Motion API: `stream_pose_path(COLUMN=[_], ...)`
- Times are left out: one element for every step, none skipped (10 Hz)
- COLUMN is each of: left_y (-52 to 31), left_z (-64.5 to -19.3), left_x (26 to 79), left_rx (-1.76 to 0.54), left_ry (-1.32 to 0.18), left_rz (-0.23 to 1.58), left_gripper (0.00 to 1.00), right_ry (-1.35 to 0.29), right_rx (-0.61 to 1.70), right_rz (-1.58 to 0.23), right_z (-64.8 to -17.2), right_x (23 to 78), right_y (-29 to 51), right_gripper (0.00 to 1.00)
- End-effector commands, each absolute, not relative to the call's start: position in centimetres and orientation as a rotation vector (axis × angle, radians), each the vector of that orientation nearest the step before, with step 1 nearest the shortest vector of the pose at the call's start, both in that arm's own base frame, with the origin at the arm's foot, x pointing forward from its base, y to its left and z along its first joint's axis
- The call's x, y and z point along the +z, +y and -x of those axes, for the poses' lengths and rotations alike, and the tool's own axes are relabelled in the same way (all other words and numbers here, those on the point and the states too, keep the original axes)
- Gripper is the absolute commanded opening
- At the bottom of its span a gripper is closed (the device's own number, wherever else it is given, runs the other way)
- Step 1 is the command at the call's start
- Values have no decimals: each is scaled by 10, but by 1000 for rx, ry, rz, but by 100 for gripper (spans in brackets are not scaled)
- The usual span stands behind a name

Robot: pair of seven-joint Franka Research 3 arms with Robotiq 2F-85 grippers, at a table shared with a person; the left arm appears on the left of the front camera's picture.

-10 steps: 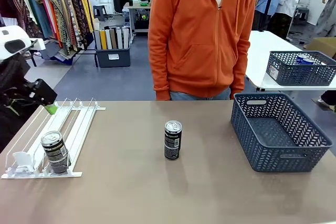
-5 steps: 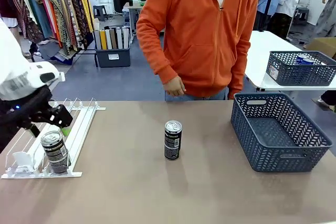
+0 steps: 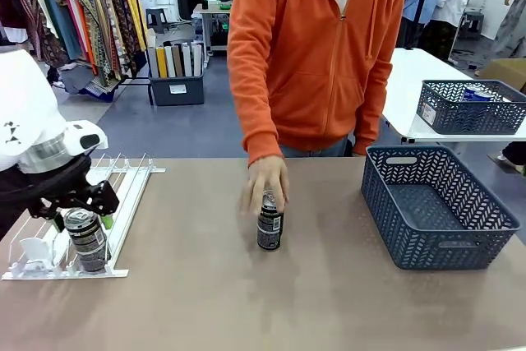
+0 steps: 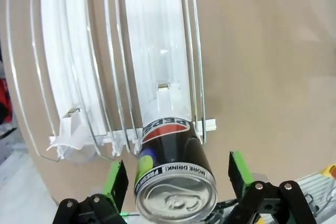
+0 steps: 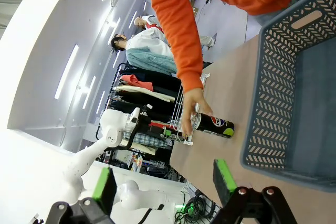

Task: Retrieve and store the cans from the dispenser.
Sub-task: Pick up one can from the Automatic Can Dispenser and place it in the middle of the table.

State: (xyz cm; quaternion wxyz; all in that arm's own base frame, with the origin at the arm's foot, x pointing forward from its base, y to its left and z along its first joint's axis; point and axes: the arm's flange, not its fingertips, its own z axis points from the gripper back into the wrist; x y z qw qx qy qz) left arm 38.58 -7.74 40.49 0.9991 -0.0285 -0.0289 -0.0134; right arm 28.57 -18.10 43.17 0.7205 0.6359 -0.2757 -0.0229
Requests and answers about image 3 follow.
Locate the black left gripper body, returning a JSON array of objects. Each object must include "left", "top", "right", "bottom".
[{"left": 60, "top": 182, "right": 104, "bottom": 215}]

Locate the black drink can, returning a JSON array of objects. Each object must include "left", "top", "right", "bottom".
[
  {"left": 256, "top": 189, "right": 285, "bottom": 252},
  {"left": 62, "top": 207, "right": 111, "bottom": 274}
]

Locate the blue plastic woven basket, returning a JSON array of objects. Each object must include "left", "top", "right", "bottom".
[
  {"left": 416, "top": 78, "right": 526, "bottom": 136},
  {"left": 360, "top": 144, "right": 521, "bottom": 271}
]

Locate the person's left forearm orange sleeve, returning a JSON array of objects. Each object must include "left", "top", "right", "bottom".
[{"left": 353, "top": 58, "right": 392, "bottom": 157}]

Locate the person's right forearm orange sleeve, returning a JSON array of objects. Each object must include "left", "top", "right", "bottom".
[{"left": 228, "top": 75, "right": 285, "bottom": 168}]

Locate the person's right hand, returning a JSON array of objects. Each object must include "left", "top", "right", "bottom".
[{"left": 239, "top": 156, "right": 291, "bottom": 217}]

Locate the pile of folded fabric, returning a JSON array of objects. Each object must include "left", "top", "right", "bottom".
[{"left": 59, "top": 62, "right": 120, "bottom": 102}]

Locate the grey plastic storage bin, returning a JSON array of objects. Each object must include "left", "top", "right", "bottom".
[{"left": 148, "top": 72, "right": 205, "bottom": 107}]

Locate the yellow fabric roll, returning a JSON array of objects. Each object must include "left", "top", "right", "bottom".
[{"left": 155, "top": 45, "right": 168, "bottom": 79}]

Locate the white fabric roll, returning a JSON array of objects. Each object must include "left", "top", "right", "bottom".
[{"left": 164, "top": 44, "right": 176, "bottom": 78}]

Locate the brown fabric roll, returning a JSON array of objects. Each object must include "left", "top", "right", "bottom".
[{"left": 171, "top": 44, "right": 184, "bottom": 78}]

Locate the light grey fabric roll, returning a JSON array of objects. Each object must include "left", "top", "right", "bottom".
[{"left": 182, "top": 42, "right": 193, "bottom": 77}]

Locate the clothes rack with garments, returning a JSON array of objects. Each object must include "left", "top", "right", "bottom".
[{"left": 0, "top": 0, "right": 150, "bottom": 105}]

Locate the grey step stool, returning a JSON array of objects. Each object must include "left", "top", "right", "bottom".
[{"left": 145, "top": 7, "right": 168, "bottom": 35}]

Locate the yellow hanging garment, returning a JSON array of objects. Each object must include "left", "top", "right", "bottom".
[{"left": 115, "top": 0, "right": 148, "bottom": 53}]

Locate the grey workbench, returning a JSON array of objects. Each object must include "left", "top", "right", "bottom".
[{"left": 191, "top": 2, "right": 236, "bottom": 57}]

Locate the person in orange hoodie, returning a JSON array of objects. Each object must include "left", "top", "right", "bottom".
[{"left": 227, "top": 0, "right": 408, "bottom": 159}]

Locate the white side table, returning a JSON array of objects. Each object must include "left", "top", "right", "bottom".
[{"left": 381, "top": 47, "right": 526, "bottom": 163}]

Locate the grey plastic stool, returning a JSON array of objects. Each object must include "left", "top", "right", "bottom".
[{"left": 459, "top": 11, "right": 486, "bottom": 35}]

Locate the brown cardboard box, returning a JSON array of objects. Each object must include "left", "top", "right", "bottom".
[{"left": 478, "top": 58, "right": 526, "bottom": 93}]

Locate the mannequin in grey dress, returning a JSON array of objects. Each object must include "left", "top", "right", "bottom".
[{"left": 491, "top": 0, "right": 526, "bottom": 61}]

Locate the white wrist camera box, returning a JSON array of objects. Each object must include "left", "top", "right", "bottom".
[{"left": 64, "top": 119, "right": 110, "bottom": 155}]

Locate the white wire can dispenser rack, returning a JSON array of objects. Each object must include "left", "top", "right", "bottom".
[{"left": 2, "top": 152, "right": 166, "bottom": 281}]

